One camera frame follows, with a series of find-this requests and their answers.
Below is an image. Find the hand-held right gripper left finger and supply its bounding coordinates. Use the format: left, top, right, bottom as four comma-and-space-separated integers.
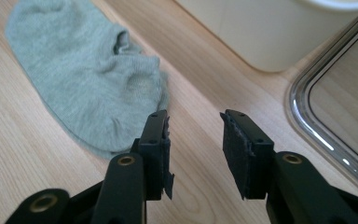
137, 109, 175, 201

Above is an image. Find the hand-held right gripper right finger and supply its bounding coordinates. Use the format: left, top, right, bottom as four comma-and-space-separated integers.
219, 108, 276, 201

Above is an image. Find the small grey metal part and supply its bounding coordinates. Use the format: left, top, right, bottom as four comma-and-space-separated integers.
4, 0, 171, 161

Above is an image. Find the white divided storage box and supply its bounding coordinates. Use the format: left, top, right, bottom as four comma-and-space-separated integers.
173, 0, 358, 74

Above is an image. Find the brown inset panel with metal rim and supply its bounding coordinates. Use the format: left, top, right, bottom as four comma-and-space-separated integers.
285, 7, 358, 194

